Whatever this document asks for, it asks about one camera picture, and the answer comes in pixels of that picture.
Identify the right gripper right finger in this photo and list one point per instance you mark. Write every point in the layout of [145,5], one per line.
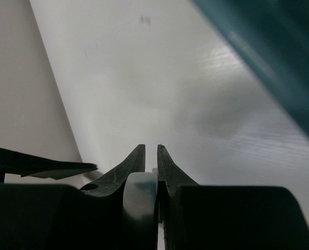
[226,217]

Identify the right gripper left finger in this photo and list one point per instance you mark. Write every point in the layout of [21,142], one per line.
[60,216]

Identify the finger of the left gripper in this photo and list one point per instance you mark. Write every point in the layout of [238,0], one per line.
[28,165]

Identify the silver ratchet wrench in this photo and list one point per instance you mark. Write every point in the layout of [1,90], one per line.
[140,211]

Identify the teal plastic organizer tray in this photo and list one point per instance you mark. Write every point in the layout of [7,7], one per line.
[272,37]

